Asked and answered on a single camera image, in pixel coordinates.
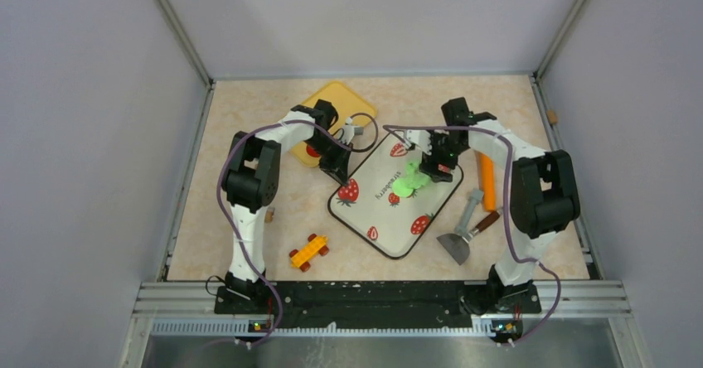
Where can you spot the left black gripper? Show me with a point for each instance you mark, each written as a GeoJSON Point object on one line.
{"type": "Point", "coordinates": [337, 167]}

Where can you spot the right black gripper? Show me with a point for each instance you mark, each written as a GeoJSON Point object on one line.
{"type": "Point", "coordinates": [430, 163]}

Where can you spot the green dough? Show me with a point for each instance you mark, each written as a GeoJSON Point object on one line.
{"type": "Point", "coordinates": [414, 179]}

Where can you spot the round green dough wrapper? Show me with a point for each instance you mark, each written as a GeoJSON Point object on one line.
{"type": "Point", "coordinates": [402, 188]}

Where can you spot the white strawberry tray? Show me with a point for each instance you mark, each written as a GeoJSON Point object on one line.
{"type": "Point", "coordinates": [370, 208]}

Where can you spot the metal scraper brown handle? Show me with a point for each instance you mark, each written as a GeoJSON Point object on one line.
{"type": "Point", "coordinates": [457, 245]}

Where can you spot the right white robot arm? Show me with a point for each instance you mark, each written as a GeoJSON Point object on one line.
{"type": "Point", "coordinates": [539, 193]}

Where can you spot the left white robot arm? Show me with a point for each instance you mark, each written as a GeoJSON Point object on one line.
{"type": "Point", "coordinates": [249, 180]}

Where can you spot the red dough disc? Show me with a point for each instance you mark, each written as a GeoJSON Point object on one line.
{"type": "Point", "coordinates": [312, 152]}

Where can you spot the grey plastic tool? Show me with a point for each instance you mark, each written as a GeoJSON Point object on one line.
{"type": "Point", "coordinates": [474, 199]}

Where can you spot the yellow toy car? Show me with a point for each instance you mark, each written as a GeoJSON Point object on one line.
{"type": "Point", "coordinates": [316, 246]}

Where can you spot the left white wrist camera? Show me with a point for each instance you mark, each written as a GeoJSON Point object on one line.
{"type": "Point", "coordinates": [349, 131]}

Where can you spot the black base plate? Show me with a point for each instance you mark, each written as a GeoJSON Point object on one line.
{"type": "Point", "coordinates": [380, 305]}

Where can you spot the aluminium frame rail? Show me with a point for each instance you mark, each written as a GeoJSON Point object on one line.
{"type": "Point", "coordinates": [187, 308]}

